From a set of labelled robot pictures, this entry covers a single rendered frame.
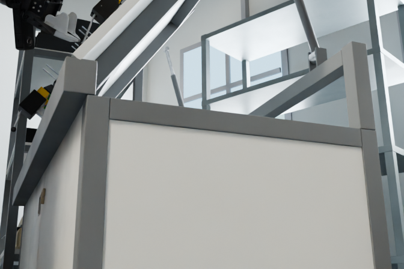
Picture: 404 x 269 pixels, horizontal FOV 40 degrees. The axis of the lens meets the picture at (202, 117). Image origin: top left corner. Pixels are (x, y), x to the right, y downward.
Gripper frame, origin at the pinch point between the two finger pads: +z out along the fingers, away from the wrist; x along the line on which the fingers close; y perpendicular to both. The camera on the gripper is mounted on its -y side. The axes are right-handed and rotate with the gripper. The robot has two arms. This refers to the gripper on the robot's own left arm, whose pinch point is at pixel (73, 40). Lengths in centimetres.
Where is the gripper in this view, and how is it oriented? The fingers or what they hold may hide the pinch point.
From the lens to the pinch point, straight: 136.6
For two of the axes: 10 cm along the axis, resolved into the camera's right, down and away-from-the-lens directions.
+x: 3.5, -1.7, 9.2
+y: 4.4, -8.4, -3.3
